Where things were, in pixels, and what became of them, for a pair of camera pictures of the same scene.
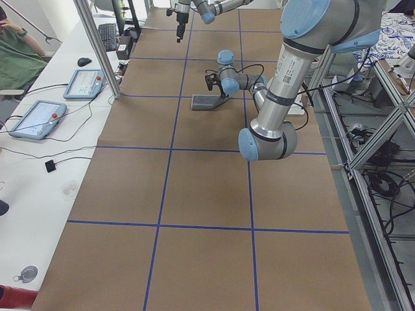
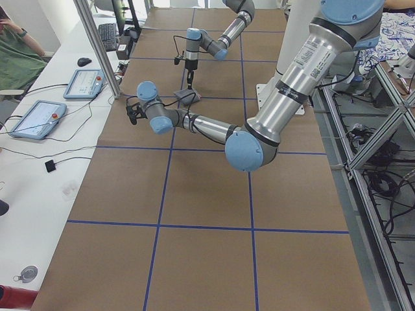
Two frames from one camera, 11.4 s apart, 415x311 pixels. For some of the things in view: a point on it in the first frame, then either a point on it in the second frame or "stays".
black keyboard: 107,34 stays
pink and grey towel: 207,102 to 187,96
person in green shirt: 21,56 stays
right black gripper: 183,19 to 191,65
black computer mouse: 83,61 stays
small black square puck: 50,166 stays
